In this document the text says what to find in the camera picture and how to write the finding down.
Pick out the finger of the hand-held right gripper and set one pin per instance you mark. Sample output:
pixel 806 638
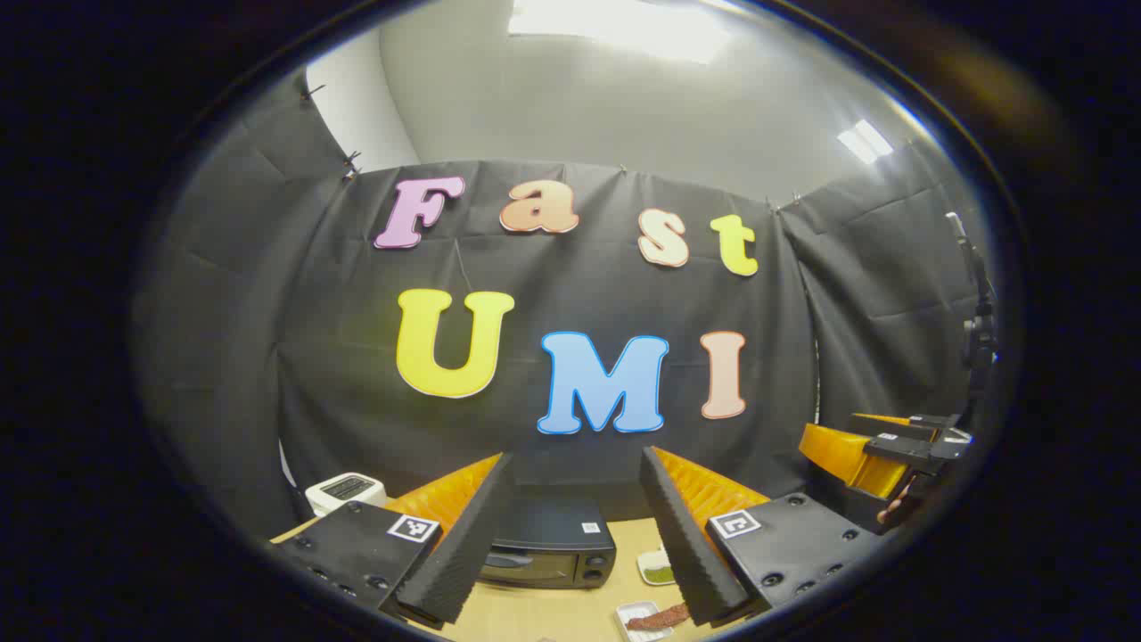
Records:
pixel 847 459
pixel 927 422

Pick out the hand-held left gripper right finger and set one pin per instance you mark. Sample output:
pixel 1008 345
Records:
pixel 682 544

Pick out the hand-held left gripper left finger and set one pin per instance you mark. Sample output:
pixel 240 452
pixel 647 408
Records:
pixel 463 544

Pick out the brown meat strip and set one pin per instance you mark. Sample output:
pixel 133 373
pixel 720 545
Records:
pixel 660 617

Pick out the black electric oven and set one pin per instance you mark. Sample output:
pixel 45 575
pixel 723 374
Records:
pixel 553 539

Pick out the white divided bean dish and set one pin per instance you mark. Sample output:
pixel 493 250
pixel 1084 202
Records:
pixel 658 568

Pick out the small white rectangular plate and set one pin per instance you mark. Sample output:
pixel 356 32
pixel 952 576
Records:
pixel 635 613

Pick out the black tripod stand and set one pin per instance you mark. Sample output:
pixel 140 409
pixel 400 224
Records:
pixel 979 330

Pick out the white toaster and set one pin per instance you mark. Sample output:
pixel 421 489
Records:
pixel 343 489

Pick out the black backdrop cloth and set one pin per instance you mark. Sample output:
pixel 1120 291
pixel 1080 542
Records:
pixel 339 357

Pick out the small ceiling light panel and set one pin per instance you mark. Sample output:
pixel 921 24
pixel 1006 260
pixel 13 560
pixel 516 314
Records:
pixel 865 143

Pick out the large ceiling light panel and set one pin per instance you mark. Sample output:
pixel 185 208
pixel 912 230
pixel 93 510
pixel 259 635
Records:
pixel 615 27

